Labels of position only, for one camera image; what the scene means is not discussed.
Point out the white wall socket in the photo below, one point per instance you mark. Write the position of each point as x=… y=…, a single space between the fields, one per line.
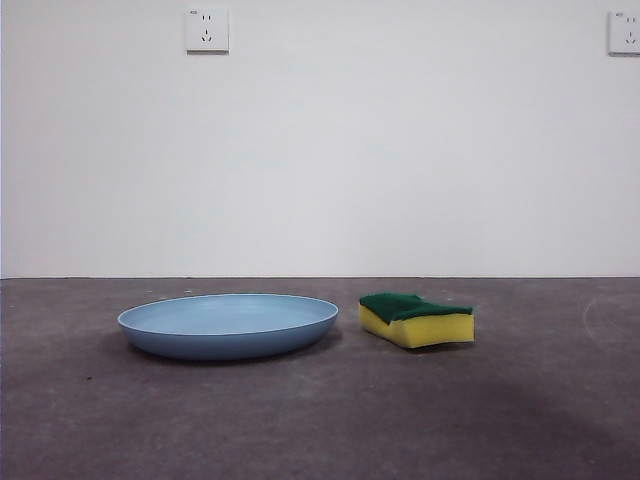
x=625 y=32
x=207 y=30

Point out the yellow sponge with green pad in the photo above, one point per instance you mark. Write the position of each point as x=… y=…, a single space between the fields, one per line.
x=430 y=332

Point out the blue round plate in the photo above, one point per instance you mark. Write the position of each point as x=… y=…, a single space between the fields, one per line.
x=225 y=325

